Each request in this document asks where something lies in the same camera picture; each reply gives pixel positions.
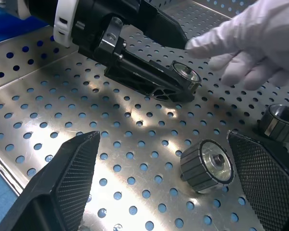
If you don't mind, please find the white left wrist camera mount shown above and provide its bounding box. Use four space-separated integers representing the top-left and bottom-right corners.
53 0 78 48

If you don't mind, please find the metal roller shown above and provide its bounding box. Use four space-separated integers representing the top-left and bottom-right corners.
259 103 289 142
180 139 235 194
170 61 202 94

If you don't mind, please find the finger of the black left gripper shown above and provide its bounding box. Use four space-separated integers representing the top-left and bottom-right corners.
104 54 196 103
139 7 189 51

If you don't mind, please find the blue compartment tray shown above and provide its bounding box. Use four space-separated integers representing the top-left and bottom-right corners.
0 0 56 46

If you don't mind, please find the white gloved hand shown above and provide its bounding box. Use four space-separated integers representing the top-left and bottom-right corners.
184 0 289 91

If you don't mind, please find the light blue table cover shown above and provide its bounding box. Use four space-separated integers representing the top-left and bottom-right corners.
0 154 24 231

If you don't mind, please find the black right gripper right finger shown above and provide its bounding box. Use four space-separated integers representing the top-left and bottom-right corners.
227 129 289 231

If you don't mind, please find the perforated steel tray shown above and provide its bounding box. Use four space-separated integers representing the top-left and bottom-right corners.
0 0 289 231

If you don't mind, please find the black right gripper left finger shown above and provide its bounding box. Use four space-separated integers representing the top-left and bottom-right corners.
0 130 101 231

